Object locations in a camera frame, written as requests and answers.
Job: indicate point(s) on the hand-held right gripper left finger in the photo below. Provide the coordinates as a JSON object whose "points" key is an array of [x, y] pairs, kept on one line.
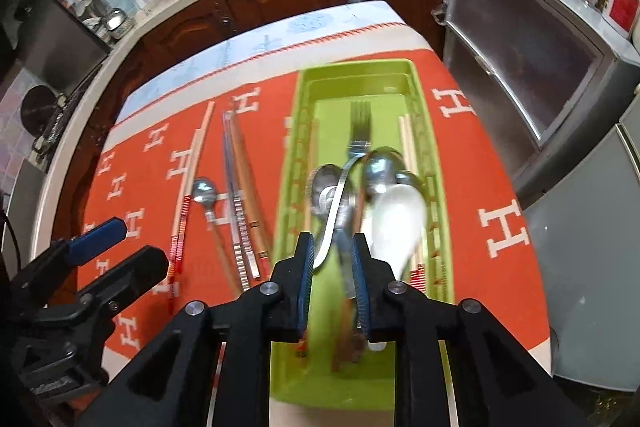
{"points": [[306, 287]]}

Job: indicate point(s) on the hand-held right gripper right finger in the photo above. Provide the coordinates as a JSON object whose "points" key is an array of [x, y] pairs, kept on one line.
{"points": [[360, 287]]}

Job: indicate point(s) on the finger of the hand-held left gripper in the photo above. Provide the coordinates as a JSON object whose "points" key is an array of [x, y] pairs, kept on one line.
{"points": [[97, 234], [140, 267]]}

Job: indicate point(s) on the white ceramic spoon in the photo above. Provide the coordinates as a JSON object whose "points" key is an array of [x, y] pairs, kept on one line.
{"points": [[400, 227]]}

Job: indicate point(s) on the medium metal spoon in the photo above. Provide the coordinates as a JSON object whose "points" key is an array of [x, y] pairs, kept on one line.
{"points": [[325, 187]]}

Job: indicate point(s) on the small metal spoon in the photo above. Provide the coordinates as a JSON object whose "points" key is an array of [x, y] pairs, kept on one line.
{"points": [[411, 181]]}

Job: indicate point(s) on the large metal spoon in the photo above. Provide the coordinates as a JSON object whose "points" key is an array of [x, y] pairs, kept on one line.
{"points": [[382, 167]]}

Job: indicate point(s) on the pile of chopsticks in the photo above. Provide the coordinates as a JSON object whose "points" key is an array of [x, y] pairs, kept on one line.
{"points": [[197, 147]]}

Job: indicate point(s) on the metal fork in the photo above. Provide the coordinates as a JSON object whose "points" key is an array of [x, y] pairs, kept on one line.
{"points": [[360, 127]]}

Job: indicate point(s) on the green plastic utensil tray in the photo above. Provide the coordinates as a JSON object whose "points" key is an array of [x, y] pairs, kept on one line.
{"points": [[332, 117]]}

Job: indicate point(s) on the brown wooden chopstick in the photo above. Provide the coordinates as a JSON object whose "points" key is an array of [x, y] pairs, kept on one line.
{"points": [[259, 207], [251, 207]]}

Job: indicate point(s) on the gas stove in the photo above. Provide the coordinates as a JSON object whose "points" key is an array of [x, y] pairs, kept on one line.
{"points": [[65, 117]]}

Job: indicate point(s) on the round black pan lid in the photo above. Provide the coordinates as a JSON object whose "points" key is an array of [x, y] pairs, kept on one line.
{"points": [[39, 109]]}

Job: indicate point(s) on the orange printed blanket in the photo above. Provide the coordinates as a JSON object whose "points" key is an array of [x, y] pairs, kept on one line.
{"points": [[475, 157]]}

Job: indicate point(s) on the stainless steel stove guard panel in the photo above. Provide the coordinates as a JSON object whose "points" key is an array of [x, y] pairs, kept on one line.
{"points": [[65, 47]]}

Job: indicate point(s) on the small lidded metal pot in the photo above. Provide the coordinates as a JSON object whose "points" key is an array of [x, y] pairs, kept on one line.
{"points": [[116, 23]]}

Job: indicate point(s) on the light blue patterned tablecloth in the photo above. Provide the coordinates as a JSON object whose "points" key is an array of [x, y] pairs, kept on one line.
{"points": [[280, 42]]}

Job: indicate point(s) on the stainless steel cabinet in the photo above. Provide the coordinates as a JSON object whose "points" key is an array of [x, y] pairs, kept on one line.
{"points": [[525, 57]]}

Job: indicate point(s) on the container with red label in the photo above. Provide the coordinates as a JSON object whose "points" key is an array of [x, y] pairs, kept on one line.
{"points": [[622, 4]]}

